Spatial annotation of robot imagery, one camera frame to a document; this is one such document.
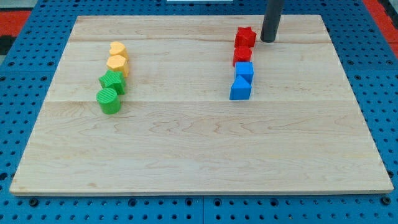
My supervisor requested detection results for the green star block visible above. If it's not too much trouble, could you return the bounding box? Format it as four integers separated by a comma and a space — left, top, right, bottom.
98, 70, 126, 95

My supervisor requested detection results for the green cylinder block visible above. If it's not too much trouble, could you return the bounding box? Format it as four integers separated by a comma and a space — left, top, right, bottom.
96, 88, 121, 114

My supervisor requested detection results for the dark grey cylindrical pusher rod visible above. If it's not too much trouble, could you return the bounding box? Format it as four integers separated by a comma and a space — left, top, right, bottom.
261, 0, 285, 43

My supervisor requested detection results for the light wooden board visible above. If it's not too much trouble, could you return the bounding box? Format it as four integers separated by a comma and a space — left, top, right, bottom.
9, 15, 394, 196

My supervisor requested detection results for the blue triangular prism block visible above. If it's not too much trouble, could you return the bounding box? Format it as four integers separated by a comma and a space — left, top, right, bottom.
229, 75, 252, 100

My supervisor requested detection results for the yellow heart block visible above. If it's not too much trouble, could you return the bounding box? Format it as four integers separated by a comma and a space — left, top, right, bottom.
109, 41, 129, 60

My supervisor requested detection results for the red star block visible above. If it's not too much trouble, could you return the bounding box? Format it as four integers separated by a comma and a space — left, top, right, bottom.
234, 27, 257, 48

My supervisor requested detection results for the blue cube block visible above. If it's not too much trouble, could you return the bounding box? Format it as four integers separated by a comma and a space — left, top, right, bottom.
234, 62, 254, 84

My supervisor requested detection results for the yellow hexagon block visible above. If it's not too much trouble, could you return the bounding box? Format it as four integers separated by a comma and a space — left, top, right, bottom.
106, 55, 129, 78

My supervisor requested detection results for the red cylinder block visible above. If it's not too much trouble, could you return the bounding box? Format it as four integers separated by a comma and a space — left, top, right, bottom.
233, 46, 252, 67

